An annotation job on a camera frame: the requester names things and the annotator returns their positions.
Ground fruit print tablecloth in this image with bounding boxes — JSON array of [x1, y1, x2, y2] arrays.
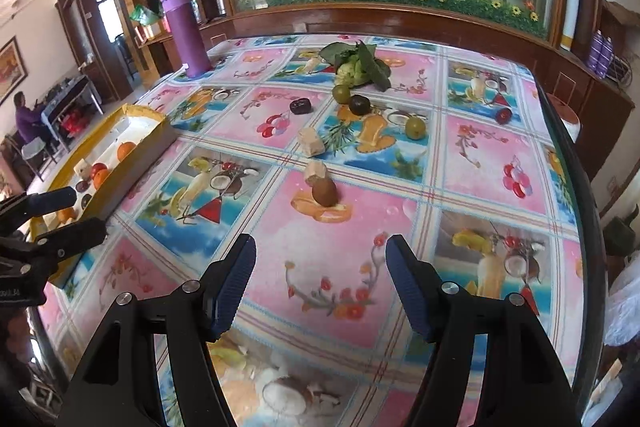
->
[[30, 34, 586, 427]]

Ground green bag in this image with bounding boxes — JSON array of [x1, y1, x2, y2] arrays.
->
[[129, 4, 163, 26]]

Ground green leaves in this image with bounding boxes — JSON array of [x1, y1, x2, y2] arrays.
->
[[319, 41, 392, 92]]

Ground green custard apple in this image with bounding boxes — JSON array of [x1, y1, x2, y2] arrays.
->
[[336, 61, 368, 86]]

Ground red bag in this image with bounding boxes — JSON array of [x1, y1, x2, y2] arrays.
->
[[62, 109, 91, 132]]

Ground beige garlic piece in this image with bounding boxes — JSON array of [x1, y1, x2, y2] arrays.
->
[[305, 161, 328, 186]]

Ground white foam tray yellow tape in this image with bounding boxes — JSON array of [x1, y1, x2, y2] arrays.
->
[[30, 103, 178, 290]]

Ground purple thermos bottle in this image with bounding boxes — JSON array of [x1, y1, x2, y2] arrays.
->
[[160, 0, 213, 76]]

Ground grey side table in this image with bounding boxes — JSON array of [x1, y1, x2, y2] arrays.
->
[[40, 74, 103, 132]]

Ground wire rack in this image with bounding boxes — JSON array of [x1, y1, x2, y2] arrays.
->
[[607, 54, 636, 85]]

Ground framed wall painting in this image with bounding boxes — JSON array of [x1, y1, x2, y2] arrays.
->
[[0, 36, 23, 105]]

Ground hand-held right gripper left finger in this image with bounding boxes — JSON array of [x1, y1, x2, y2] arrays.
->
[[57, 233, 258, 427]]

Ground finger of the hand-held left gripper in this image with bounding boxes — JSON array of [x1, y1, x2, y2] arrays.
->
[[0, 217, 108, 278], [0, 187, 78, 233]]

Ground white stool red top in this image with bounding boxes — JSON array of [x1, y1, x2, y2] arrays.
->
[[545, 93, 582, 142]]

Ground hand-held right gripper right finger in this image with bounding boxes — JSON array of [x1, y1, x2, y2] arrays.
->
[[385, 234, 593, 427]]

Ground beige sugarcane piece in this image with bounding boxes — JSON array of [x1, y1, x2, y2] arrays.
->
[[298, 128, 326, 156]]

